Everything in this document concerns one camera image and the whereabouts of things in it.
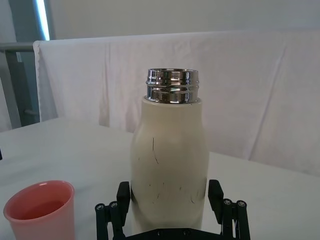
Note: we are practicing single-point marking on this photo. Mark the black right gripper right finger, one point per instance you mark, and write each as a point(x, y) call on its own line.
point(215, 195)

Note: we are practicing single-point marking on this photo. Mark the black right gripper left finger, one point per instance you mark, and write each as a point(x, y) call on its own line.
point(123, 197)

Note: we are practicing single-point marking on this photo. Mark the cream vacuum bottle steel neck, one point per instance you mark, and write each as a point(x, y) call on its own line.
point(170, 140)

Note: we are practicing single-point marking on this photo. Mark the white table cloth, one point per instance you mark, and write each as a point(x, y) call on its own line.
point(75, 155)

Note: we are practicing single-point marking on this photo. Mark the pink plastic cup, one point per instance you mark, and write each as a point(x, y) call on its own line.
point(37, 225)

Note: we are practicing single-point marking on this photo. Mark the grey striped post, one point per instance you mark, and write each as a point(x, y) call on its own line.
point(27, 82)

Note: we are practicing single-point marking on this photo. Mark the grey metal rail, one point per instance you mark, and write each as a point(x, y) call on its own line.
point(15, 46)

